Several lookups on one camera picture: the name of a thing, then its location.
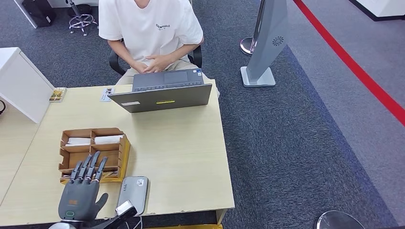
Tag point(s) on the person's left hand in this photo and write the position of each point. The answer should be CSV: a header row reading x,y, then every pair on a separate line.
x,y
159,63

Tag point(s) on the person's right hand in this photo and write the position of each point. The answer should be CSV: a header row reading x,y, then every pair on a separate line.
x,y
140,67

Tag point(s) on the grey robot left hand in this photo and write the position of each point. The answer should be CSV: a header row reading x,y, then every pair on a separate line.
x,y
79,199

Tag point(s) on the white ID card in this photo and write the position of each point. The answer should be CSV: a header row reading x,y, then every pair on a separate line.
x,y
107,94

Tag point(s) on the person's right forearm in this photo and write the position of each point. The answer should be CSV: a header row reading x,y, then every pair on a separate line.
x,y
121,52

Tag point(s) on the person's left forearm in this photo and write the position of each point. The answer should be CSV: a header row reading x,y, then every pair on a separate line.
x,y
185,51

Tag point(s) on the printed room key card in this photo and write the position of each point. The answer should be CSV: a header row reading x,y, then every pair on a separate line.
x,y
109,175
67,176

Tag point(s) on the person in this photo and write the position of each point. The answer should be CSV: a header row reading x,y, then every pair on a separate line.
x,y
152,28

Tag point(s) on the grey card reader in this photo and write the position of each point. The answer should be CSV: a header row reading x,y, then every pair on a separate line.
x,y
134,191

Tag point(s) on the small yellow-green card stack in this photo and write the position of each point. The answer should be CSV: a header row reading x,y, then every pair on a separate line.
x,y
58,94

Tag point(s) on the black office chair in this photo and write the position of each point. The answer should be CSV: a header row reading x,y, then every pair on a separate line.
x,y
114,64

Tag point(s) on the grey laptop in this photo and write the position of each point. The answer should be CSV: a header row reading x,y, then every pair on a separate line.
x,y
164,100

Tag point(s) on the wooden compartment organizer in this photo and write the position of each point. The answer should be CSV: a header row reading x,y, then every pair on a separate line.
x,y
110,158

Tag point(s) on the white paper stack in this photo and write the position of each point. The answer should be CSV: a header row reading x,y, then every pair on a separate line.
x,y
108,139
78,141

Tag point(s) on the chrome base stool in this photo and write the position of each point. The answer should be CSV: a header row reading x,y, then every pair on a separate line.
x,y
82,22

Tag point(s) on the grey kiosk stand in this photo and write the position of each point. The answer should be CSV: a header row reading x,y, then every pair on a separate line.
x,y
267,41

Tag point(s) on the yellow strip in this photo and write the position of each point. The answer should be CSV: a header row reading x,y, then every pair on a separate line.
x,y
189,227

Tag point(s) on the black bag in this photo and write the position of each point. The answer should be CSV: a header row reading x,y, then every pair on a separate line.
x,y
39,11

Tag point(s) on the white cabinet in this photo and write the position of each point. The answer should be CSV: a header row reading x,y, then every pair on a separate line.
x,y
22,84

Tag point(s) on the white leaning panel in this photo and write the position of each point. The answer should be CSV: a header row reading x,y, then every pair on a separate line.
x,y
26,14

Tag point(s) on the red floor tape line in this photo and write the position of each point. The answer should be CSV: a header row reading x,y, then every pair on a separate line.
x,y
346,60

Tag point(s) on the white platform with black base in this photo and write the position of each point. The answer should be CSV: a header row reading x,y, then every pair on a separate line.
x,y
379,8

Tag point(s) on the chrome round base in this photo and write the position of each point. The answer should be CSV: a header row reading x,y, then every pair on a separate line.
x,y
337,221

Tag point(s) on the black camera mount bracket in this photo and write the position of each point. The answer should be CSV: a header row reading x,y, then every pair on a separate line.
x,y
117,221

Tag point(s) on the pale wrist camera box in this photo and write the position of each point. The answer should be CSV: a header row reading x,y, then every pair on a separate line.
x,y
124,207

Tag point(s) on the chrome stanchion post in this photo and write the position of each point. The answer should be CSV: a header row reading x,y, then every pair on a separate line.
x,y
246,46

